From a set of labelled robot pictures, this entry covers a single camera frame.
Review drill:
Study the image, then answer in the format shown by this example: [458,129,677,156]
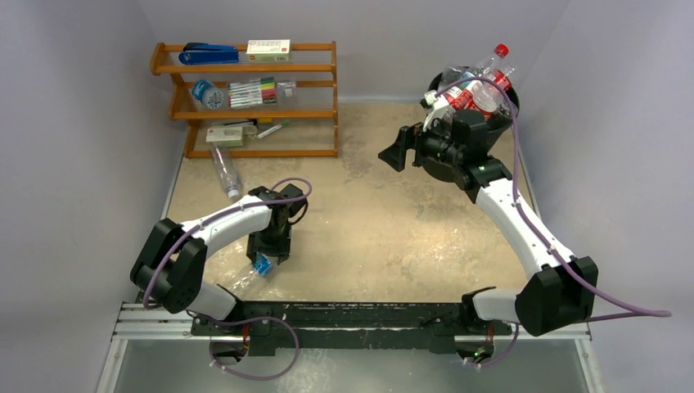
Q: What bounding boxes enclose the blue label clear bottle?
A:
[220,253,277,299]

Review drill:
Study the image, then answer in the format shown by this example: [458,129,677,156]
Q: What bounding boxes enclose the black ribbed waste bin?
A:
[416,70,519,183]

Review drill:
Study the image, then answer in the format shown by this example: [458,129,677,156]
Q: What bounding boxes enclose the red label bottle red cap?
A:
[467,43,509,77]

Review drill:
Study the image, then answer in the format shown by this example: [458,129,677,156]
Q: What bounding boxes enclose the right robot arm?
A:
[378,111,598,337]

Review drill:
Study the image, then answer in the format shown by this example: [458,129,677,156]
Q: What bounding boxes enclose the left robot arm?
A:
[129,178,311,335]

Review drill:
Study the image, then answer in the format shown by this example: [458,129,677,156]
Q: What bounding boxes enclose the clear bottle near shelf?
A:
[210,145,242,201]

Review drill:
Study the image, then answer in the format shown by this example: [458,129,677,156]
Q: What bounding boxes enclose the white stapler on bottom shelf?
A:
[205,121,258,147]

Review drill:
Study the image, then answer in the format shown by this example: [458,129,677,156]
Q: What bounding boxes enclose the green-capped white marker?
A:
[256,120,291,139]

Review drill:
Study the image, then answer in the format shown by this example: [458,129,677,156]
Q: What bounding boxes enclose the small clear clip box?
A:
[276,80,297,99]

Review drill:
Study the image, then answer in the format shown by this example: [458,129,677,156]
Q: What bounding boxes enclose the wooden three-tier shelf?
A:
[149,40,340,159]

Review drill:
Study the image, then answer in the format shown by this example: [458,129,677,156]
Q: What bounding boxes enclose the pack of coloured markers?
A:
[228,77,277,109]

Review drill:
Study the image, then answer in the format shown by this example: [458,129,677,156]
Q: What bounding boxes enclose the white and red box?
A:
[245,39,291,63]

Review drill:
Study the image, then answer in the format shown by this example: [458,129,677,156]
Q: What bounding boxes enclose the blue stapler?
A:
[178,43,239,66]

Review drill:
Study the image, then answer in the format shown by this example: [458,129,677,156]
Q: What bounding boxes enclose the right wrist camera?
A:
[420,90,449,132]

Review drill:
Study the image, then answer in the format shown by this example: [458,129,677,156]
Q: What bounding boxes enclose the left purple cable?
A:
[142,178,314,311]

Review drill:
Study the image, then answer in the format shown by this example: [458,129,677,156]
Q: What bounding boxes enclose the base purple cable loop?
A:
[209,311,300,381]

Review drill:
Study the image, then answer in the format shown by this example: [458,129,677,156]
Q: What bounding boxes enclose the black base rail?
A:
[192,300,512,356]

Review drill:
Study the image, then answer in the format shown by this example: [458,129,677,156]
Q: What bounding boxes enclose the aluminium frame rail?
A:
[97,302,605,392]

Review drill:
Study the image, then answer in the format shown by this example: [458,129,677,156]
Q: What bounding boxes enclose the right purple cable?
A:
[433,76,674,368]

